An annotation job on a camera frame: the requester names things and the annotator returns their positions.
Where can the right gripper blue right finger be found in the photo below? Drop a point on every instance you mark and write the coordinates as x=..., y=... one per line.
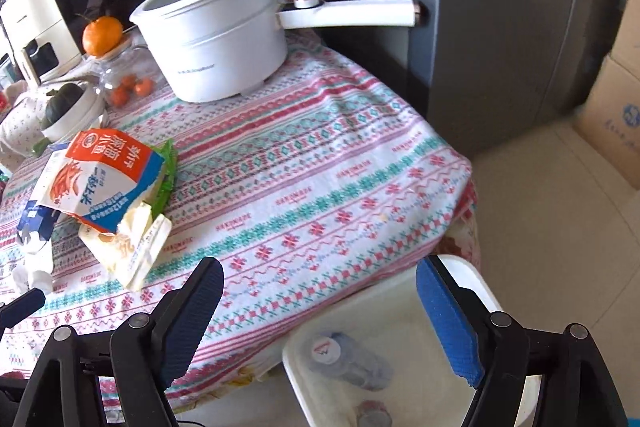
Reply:
x=495, y=355

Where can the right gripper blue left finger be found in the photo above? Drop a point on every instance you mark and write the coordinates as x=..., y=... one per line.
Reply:
x=144, y=356

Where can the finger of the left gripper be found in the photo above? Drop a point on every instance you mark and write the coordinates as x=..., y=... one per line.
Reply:
x=20, y=308

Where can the blue white carton box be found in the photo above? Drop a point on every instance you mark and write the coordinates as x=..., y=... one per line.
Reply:
x=35, y=228

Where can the yellow cream snack pouch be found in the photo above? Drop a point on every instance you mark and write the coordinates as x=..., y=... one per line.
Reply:
x=130, y=253

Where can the red drink can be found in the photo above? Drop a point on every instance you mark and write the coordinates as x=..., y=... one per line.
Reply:
x=372, y=413

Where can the green snack bag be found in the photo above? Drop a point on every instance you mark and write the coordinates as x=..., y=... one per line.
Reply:
x=167, y=183

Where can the white yogurt drink bottle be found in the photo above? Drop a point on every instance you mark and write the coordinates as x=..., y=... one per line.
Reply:
x=36, y=270

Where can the white plastic trash bin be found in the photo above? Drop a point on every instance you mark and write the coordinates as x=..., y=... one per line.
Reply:
x=388, y=319

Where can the floral cloth bundle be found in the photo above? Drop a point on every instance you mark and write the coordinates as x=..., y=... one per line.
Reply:
x=22, y=112

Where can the dark green squash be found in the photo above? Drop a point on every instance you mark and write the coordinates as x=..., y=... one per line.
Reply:
x=61, y=101

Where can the white ceramic bowl stack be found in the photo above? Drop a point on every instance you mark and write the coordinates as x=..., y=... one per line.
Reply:
x=89, y=111

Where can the patterned striped tablecloth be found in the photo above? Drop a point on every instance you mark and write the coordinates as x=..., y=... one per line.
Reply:
x=317, y=185

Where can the lower cardboard box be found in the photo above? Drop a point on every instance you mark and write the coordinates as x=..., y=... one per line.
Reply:
x=609, y=120

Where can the cardboard box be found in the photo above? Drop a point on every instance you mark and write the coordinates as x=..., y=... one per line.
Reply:
x=626, y=49
x=609, y=120

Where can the glass teapot with tomatoes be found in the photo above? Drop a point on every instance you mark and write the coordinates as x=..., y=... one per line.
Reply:
x=128, y=72

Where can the orange mandarin fruit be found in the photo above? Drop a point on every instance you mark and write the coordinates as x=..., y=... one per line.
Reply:
x=101, y=35

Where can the cream air fryer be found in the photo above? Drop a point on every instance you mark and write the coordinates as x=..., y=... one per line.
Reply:
x=42, y=44

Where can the upper cardboard box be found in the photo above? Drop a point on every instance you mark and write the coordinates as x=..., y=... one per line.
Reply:
x=626, y=49

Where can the white electric cooking pot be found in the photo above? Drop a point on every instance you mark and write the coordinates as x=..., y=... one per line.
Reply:
x=208, y=50

